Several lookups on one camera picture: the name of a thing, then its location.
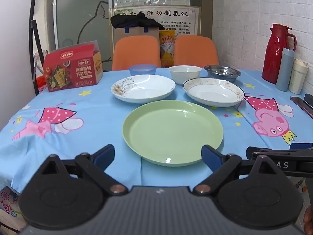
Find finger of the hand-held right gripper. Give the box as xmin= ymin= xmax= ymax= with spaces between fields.
xmin=246 ymin=142 xmax=313 ymax=156

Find red floral cloth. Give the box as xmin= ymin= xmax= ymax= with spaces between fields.
xmin=34 ymin=76 xmax=49 ymax=91

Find calligraphy wall poster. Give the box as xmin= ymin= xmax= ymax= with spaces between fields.
xmin=109 ymin=5 xmax=200 ymax=37

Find cream cup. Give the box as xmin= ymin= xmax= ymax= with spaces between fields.
xmin=289 ymin=59 xmax=309 ymax=95

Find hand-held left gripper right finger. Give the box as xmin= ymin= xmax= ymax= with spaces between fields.
xmin=193 ymin=144 xmax=278 ymax=197

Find stainless steel bowl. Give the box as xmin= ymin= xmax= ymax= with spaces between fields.
xmin=204 ymin=65 xmax=242 ymax=83

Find frosted glass door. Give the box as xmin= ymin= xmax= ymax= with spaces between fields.
xmin=48 ymin=0 xmax=110 ymax=52

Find dark flat device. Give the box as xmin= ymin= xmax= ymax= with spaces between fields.
xmin=290 ymin=94 xmax=313 ymax=118

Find grey-blue tumbler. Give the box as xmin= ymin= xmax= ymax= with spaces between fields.
xmin=276 ymin=48 xmax=296 ymax=92

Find white gold-rimmed plate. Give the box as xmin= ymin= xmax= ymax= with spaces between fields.
xmin=183 ymin=77 xmax=245 ymax=108

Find black pole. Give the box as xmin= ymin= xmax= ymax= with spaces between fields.
xmin=29 ymin=0 xmax=41 ymax=96

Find cardboard bag with blue handles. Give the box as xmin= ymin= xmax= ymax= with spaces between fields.
xmin=112 ymin=25 xmax=160 ymax=54

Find yellow printed bag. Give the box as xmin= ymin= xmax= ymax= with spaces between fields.
xmin=159 ymin=30 xmax=177 ymax=68

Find light green plate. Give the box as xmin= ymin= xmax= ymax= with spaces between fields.
xmin=122 ymin=100 xmax=224 ymax=167

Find orange chair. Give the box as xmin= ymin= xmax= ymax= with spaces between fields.
xmin=174 ymin=35 xmax=219 ymax=67
xmin=112 ymin=36 xmax=162 ymax=71

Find blue plastic bowl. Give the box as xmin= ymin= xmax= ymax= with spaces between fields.
xmin=129 ymin=65 xmax=156 ymax=76

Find white floral plate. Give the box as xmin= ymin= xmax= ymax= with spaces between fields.
xmin=111 ymin=74 xmax=176 ymax=104

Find red cracker box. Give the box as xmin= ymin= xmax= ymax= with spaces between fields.
xmin=43 ymin=41 xmax=103 ymax=93

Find white bowl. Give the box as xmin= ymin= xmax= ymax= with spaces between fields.
xmin=168 ymin=65 xmax=202 ymax=85

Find colourful patterned box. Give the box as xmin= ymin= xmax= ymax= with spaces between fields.
xmin=0 ymin=186 xmax=25 ymax=230

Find blue cartoon tablecloth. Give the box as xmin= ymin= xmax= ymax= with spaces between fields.
xmin=0 ymin=67 xmax=313 ymax=201

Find red thermos jug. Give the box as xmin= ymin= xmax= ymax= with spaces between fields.
xmin=262 ymin=24 xmax=297 ymax=85

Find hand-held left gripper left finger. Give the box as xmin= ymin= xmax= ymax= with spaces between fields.
xmin=39 ymin=144 xmax=129 ymax=197

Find black cloth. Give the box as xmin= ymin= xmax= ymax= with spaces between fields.
xmin=110 ymin=13 xmax=162 ymax=29

